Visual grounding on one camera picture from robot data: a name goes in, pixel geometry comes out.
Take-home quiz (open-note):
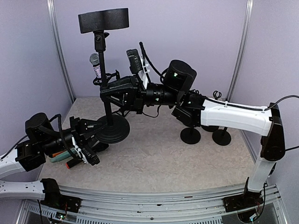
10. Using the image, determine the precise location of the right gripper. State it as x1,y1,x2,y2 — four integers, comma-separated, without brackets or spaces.
98,75,181,115

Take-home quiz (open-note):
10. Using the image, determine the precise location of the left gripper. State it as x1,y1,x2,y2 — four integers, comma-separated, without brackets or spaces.
42,115,109,155

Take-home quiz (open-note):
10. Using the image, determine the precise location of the tall round stand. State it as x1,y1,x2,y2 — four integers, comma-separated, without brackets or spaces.
78,8,130,144

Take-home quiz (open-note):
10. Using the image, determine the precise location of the black tripod mic stand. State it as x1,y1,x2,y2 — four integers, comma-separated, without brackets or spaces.
93,69,130,118

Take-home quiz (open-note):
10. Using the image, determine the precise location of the teal microphone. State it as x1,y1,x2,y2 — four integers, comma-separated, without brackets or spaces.
50,151,70,163

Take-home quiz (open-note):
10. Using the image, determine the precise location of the glitter silver microphone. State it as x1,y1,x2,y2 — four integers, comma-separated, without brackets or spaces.
89,53,101,86

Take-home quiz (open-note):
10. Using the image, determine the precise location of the black microphone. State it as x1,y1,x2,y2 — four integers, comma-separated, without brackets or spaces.
66,158,82,169

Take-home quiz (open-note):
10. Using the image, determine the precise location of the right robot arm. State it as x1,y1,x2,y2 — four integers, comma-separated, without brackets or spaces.
100,60,285,212

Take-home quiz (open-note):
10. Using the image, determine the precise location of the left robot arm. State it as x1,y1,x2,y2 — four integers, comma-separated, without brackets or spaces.
0,112,109,213

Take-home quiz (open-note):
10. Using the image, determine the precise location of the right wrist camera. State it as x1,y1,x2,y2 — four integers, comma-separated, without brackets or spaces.
126,48,150,91

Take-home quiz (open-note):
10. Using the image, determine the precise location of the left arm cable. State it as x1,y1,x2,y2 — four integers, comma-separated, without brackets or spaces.
50,113,65,150

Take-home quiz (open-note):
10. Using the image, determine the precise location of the left aluminium frame post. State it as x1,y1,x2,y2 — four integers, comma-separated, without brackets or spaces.
46,0,76,104

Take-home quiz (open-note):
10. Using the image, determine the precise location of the aluminium frame post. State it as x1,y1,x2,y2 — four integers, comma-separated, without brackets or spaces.
226,0,254,101
46,0,76,104

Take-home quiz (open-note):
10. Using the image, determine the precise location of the front aluminium rail base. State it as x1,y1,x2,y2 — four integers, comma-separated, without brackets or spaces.
16,183,290,224

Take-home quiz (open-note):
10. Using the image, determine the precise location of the right aluminium frame post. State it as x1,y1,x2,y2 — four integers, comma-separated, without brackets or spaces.
226,0,254,101

